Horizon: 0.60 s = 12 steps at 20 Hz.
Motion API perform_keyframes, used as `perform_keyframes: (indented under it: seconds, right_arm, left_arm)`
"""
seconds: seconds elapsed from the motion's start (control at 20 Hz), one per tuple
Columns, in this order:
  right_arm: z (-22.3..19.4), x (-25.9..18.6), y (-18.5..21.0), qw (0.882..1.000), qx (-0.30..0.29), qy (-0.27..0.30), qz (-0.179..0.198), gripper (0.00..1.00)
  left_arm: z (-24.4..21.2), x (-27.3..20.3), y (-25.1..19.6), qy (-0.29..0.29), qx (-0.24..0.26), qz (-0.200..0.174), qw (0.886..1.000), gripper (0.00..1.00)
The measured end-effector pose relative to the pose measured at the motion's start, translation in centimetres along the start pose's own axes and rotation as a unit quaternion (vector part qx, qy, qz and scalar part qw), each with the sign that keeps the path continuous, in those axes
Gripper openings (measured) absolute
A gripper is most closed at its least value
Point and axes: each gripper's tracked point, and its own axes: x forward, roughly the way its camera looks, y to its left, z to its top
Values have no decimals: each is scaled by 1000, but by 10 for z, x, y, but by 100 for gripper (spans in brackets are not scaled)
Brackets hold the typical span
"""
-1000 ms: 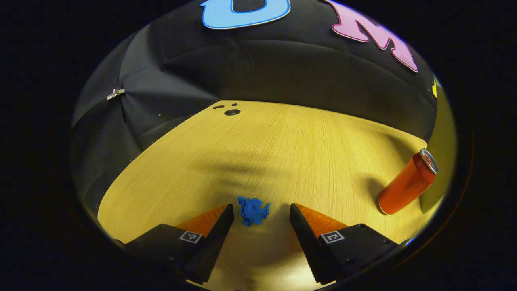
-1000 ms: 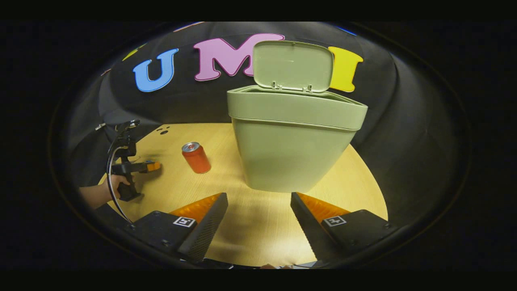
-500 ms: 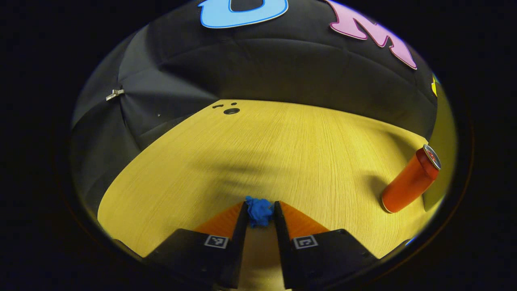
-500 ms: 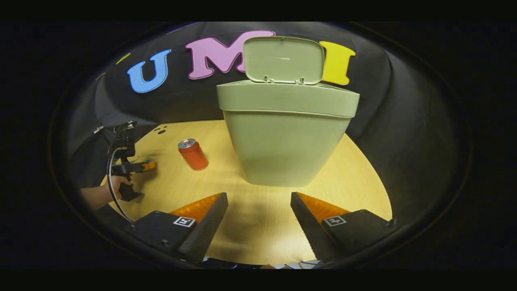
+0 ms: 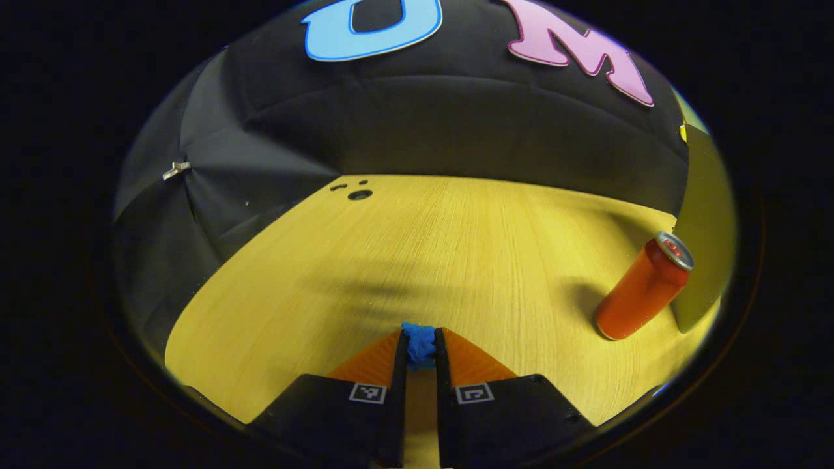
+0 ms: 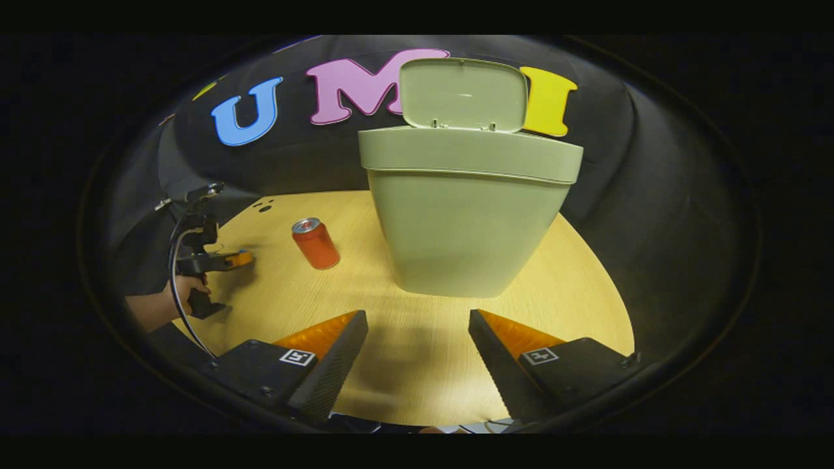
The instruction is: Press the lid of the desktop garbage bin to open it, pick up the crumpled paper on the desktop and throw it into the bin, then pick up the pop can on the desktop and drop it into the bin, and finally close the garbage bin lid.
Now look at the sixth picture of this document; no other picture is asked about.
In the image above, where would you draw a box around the black backdrop cloth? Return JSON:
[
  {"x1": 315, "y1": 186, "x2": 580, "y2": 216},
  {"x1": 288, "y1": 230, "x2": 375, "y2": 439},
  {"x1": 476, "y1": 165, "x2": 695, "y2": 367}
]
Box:
[{"x1": 108, "y1": 36, "x2": 756, "y2": 365}]

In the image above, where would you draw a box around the green desktop garbage bin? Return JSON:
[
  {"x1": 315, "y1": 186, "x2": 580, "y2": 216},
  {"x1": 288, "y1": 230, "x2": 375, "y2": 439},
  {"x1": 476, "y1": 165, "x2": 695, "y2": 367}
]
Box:
[{"x1": 358, "y1": 57, "x2": 584, "y2": 299}]

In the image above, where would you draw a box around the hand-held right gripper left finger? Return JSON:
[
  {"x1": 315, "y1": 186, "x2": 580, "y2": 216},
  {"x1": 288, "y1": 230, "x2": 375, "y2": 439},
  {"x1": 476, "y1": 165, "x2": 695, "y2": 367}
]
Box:
[{"x1": 202, "y1": 310, "x2": 369, "y2": 427}]

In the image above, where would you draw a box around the wooden desktop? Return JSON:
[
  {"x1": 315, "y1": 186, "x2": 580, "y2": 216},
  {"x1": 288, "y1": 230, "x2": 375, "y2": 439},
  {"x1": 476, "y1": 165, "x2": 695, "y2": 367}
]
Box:
[{"x1": 173, "y1": 190, "x2": 636, "y2": 427}]

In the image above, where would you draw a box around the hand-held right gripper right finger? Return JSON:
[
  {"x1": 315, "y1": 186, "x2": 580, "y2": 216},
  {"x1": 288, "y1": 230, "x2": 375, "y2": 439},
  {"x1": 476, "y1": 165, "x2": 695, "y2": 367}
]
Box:
[{"x1": 468, "y1": 309, "x2": 642, "y2": 424}]

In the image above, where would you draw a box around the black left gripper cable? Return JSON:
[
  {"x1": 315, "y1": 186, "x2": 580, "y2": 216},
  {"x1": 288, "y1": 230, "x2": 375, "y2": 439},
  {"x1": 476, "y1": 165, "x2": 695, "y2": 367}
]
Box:
[{"x1": 167, "y1": 225, "x2": 219, "y2": 360}]

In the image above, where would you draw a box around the orange pop can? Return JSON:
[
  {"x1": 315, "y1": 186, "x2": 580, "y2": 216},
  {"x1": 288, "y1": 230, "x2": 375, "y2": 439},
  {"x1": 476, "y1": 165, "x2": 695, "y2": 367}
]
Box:
[{"x1": 291, "y1": 217, "x2": 341, "y2": 270}]

